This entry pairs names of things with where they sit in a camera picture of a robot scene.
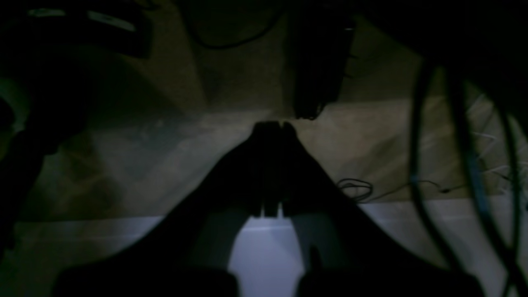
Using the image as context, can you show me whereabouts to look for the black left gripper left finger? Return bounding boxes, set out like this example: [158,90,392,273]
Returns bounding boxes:
[54,122,282,297]

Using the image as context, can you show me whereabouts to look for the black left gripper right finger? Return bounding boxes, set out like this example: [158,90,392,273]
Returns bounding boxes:
[283,122,484,297]

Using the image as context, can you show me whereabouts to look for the black cable on floor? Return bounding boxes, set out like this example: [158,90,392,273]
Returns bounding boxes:
[337,178,467,203]

